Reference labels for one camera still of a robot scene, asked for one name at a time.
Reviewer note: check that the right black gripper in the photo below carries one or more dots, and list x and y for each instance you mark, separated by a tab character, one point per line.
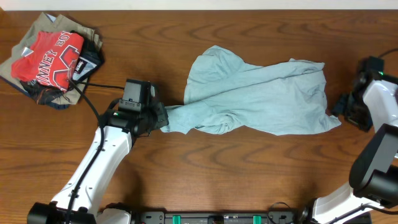
364	123

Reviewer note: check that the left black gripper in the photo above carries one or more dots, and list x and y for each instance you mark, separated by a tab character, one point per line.
163	121

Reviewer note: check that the light blue t-shirt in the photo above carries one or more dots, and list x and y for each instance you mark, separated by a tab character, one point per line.
224	93

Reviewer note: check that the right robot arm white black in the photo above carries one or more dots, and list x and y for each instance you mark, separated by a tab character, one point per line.
372	183

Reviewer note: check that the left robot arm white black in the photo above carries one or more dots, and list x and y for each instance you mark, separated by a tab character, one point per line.
134	115

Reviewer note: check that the red printed t-shirt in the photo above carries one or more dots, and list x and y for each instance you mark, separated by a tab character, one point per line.
52	61

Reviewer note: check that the khaki folded garment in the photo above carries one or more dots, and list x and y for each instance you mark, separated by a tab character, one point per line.
45	23

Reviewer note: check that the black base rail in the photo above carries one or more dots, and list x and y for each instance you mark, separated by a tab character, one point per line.
214	218

